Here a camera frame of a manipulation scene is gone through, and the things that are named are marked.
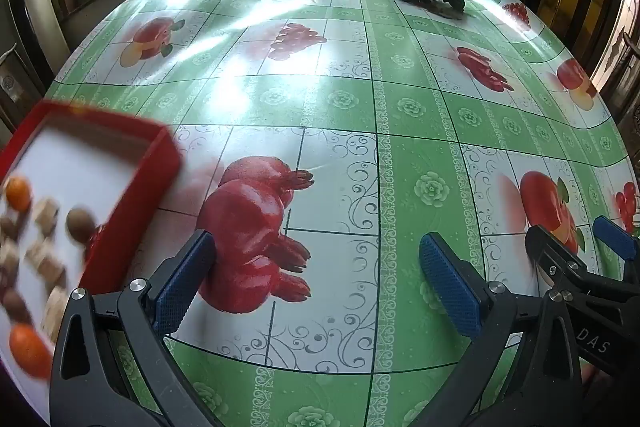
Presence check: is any green fruit-print tablecloth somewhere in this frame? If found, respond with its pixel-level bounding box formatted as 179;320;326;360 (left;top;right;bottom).
45;0;631;427

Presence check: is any orange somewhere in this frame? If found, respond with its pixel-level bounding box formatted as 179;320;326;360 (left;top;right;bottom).
9;324;53;378
4;176;32;212

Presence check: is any cream tall appliance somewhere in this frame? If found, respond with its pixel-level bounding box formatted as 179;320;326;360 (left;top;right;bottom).
17;0;56;72

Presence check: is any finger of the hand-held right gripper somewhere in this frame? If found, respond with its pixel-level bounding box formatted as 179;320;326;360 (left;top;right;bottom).
525;224;640;308
593;216;640;283

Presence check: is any wooden chair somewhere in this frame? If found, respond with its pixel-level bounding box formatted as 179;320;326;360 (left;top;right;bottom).
607;32;640;108

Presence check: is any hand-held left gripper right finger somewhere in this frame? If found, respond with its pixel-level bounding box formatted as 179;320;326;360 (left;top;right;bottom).
417;232;583;427

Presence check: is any red box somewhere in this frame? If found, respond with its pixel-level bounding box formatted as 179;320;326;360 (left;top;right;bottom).
0;99;182;388

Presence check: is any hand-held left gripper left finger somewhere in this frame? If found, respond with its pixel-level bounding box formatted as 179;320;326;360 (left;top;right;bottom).
48;229;221;427

